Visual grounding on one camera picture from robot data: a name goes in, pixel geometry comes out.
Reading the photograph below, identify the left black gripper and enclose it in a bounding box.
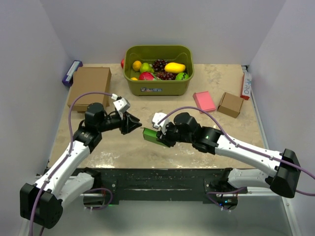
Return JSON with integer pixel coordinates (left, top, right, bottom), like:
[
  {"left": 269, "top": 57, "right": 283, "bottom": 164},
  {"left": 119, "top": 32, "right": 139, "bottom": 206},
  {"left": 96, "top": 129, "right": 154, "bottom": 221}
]
[{"left": 97, "top": 110, "right": 142, "bottom": 135}]

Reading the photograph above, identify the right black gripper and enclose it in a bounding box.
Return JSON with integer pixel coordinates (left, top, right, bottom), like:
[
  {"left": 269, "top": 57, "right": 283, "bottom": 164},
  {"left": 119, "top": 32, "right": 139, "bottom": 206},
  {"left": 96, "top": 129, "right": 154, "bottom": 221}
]
[{"left": 157, "top": 121, "right": 193, "bottom": 148}]

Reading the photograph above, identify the green paper box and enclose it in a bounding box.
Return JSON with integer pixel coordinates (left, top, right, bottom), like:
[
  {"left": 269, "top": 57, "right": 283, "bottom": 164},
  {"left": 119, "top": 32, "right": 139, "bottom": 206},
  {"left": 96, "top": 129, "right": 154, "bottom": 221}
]
[{"left": 142, "top": 128, "right": 166, "bottom": 147}]

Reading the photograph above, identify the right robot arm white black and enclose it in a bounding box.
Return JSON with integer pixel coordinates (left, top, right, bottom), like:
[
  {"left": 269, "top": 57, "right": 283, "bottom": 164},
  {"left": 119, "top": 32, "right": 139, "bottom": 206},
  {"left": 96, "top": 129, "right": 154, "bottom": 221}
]
[{"left": 152, "top": 113, "right": 301, "bottom": 198}]

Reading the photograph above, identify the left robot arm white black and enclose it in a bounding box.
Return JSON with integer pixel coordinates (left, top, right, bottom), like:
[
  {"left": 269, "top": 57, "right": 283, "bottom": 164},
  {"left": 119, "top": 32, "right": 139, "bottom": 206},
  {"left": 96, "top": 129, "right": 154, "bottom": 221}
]
[{"left": 20, "top": 98, "right": 142, "bottom": 229}]

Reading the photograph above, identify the pink box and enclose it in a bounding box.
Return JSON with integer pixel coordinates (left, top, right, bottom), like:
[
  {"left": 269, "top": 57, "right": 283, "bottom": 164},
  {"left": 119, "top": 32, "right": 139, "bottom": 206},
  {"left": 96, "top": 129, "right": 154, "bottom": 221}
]
[{"left": 193, "top": 91, "right": 217, "bottom": 112}]

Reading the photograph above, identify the large brown cardboard box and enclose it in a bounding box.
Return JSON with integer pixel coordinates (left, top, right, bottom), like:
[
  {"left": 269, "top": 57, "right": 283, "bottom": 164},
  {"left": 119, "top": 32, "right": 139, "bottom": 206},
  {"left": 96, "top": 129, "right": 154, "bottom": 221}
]
[{"left": 67, "top": 67, "right": 111, "bottom": 113}]

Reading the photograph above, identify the purple white box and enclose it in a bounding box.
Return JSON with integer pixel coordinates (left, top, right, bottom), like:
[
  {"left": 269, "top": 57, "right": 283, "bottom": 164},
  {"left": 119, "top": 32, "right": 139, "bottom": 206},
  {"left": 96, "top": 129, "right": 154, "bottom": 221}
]
[{"left": 62, "top": 60, "right": 83, "bottom": 88}]

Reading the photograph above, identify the small brown cardboard box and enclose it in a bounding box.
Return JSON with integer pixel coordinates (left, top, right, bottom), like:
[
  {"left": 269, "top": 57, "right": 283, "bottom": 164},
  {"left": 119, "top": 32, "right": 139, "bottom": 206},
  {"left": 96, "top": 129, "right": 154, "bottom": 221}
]
[{"left": 217, "top": 92, "right": 244, "bottom": 118}]

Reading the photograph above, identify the red white box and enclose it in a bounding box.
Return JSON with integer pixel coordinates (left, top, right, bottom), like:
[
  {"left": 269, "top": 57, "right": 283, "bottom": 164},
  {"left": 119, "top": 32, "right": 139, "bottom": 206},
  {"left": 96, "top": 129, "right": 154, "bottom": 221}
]
[{"left": 240, "top": 72, "right": 252, "bottom": 100}]

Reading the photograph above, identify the red dragon fruit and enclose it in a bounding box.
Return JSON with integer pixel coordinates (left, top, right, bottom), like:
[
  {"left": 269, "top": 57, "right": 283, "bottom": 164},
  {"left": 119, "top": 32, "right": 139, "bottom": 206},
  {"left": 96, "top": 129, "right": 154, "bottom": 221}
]
[{"left": 138, "top": 72, "right": 157, "bottom": 81}]

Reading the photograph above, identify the dark grapes lower bunch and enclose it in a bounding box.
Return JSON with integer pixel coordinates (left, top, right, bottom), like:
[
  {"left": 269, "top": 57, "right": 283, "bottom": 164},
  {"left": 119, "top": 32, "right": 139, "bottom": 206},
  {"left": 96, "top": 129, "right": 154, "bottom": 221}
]
[{"left": 156, "top": 71, "right": 177, "bottom": 81}]

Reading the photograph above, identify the dark grapes bunch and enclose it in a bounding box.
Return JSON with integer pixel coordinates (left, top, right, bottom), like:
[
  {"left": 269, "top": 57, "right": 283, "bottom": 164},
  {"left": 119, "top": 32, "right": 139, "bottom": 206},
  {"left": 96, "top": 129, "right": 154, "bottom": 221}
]
[
  {"left": 156, "top": 71, "right": 177, "bottom": 81},
  {"left": 152, "top": 59, "right": 168, "bottom": 72}
]

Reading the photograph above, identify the green pear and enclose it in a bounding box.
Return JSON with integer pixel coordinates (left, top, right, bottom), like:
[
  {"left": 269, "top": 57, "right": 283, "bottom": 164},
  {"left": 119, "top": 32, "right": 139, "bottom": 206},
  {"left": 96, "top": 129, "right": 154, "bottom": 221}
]
[{"left": 139, "top": 62, "right": 154, "bottom": 73}]

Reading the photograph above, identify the red fruit behind bin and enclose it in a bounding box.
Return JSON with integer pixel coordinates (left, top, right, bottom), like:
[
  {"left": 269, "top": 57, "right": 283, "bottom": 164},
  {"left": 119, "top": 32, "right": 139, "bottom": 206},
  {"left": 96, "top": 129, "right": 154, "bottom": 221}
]
[{"left": 121, "top": 59, "right": 125, "bottom": 69}]

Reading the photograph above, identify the dark grapes upper bunch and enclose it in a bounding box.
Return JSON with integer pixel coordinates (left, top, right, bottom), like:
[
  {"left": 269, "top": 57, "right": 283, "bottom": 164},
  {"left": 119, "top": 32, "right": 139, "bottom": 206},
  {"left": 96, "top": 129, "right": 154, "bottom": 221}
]
[{"left": 152, "top": 59, "right": 168, "bottom": 72}]

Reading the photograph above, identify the green round fruit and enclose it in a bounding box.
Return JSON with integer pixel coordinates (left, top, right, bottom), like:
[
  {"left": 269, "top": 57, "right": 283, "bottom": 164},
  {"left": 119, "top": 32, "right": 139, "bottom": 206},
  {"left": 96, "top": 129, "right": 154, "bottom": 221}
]
[{"left": 175, "top": 72, "right": 189, "bottom": 81}]

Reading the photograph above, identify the yellow mango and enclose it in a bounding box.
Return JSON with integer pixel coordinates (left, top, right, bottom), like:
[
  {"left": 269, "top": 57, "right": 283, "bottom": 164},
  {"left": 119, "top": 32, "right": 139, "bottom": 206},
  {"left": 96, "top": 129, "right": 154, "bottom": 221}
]
[{"left": 164, "top": 62, "right": 186, "bottom": 74}]

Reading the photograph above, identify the olive green plastic bin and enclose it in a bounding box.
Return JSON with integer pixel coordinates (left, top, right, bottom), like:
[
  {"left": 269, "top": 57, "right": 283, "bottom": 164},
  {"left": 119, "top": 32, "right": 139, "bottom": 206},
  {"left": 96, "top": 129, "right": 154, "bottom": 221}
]
[{"left": 123, "top": 45, "right": 194, "bottom": 96}]

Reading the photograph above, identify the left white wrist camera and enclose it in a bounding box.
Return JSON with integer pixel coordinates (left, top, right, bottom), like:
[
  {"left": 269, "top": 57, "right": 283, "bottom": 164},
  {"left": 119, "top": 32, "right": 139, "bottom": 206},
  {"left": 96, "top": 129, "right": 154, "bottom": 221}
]
[{"left": 111, "top": 93, "right": 130, "bottom": 119}]

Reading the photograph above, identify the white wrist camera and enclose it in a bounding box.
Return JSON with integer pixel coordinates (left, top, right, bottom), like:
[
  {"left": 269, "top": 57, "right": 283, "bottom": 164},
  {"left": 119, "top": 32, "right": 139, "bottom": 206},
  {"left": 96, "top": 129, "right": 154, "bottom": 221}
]
[
  {"left": 111, "top": 93, "right": 130, "bottom": 119},
  {"left": 152, "top": 113, "right": 169, "bottom": 131}
]

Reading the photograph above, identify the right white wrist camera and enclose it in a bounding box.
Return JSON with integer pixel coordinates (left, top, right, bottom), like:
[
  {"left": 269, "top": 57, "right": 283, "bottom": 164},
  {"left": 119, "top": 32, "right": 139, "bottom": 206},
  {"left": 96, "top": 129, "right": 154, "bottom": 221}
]
[{"left": 152, "top": 113, "right": 169, "bottom": 131}]

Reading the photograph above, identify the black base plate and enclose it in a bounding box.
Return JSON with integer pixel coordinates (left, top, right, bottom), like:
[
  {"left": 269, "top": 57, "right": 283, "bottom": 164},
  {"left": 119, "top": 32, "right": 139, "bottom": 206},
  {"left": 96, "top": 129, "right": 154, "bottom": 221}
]
[{"left": 71, "top": 168, "right": 238, "bottom": 210}]

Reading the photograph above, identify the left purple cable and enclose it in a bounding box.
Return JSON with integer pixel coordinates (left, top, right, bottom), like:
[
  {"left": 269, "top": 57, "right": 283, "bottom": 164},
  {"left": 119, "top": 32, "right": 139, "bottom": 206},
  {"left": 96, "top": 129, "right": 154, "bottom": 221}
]
[{"left": 28, "top": 91, "right": 115, "bottom": 236}]

